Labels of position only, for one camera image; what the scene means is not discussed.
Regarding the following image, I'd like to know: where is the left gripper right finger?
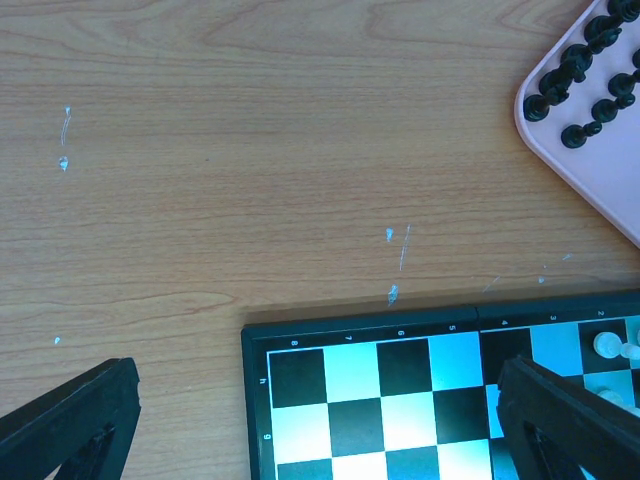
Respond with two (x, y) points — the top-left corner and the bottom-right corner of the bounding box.
(497, 357), (639, 479)

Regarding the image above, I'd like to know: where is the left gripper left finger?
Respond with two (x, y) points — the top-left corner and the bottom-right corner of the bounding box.
(1, 358), (141, 479)

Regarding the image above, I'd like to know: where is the white pawn chess piece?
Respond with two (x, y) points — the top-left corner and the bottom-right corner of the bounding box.
(598, 389), (624, 406)
(593, 332), (640, 360)

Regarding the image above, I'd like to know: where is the black pawn chess piece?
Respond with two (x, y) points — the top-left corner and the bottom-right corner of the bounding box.
(561, 121), (602, 149)

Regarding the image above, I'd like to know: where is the black and silver chessboard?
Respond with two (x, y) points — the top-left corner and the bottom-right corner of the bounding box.
(241, 291), (639, 479)

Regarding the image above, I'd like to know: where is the pink plastic tray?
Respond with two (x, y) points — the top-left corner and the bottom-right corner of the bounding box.
(514, 1), (639, 244)

